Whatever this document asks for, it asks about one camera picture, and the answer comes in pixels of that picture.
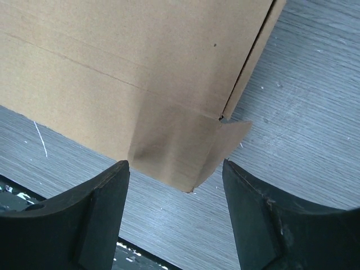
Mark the brown cardboard box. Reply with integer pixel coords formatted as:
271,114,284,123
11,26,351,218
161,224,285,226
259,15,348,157
1,1,285,192

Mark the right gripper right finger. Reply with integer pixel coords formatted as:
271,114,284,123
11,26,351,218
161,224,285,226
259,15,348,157
222,160,359,269

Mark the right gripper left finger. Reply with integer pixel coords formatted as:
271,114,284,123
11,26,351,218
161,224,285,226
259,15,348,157
1,160,130,269

